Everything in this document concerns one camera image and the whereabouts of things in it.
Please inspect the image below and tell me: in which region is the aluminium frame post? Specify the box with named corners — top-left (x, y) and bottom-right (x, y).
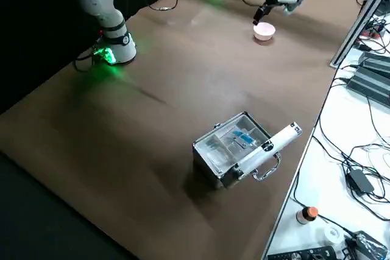
top-left (329, 0), bottom-right (390, 68)

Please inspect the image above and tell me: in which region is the usb hub with plugs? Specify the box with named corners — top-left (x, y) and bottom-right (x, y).
top-left (360, 24), bottom-right (385, 41)

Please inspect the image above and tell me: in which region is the black laptop adapter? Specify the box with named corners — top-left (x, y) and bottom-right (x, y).
top-left (347, 167), bottom-right (376, 194)

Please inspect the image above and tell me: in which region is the white tape roll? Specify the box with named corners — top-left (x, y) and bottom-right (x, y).
top-left (323, 226), bottom-right (344, 246)

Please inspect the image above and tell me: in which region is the clear plastic packet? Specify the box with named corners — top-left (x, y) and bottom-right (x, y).
top-left (197, 136), bottom-right (234, 165)

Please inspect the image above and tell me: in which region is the orange capped bottle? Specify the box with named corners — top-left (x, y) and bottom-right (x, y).
top-left (296, 206), bottom-right (319, 226)

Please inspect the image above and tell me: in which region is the black power brick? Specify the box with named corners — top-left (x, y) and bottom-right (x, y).
top-left (347, 69), bottom-right (390, 109)
top-left (359, 52), bottom-right (390, 76)

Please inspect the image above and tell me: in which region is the black control device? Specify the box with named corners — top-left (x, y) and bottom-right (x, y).
top-left (266, 244), bottom-right (347, 260)

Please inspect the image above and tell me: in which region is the black pouch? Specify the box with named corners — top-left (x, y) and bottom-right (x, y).
top-left (353, 231), bottom-right (390, 260)

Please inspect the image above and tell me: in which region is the open aluminium case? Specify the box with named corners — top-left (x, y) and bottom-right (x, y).
top-left (191, 111), bottom-right (304, 191)

